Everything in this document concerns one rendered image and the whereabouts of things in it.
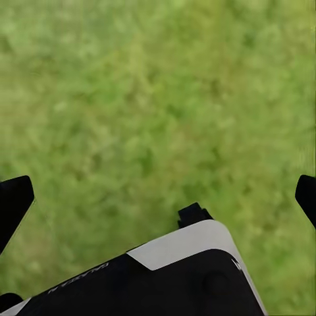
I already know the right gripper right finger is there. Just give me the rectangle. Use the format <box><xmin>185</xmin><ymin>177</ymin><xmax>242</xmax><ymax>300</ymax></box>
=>
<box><xmin>295</xmin><ymin>174</ymin><xmax>316</xmax><ymax>228</ymax></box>

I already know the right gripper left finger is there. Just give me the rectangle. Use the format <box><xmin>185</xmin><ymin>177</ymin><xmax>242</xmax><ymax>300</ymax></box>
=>
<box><xmin>0</xmin><ymin>175</ymin><xmax>34</xmax><ymax>253</ymax></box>

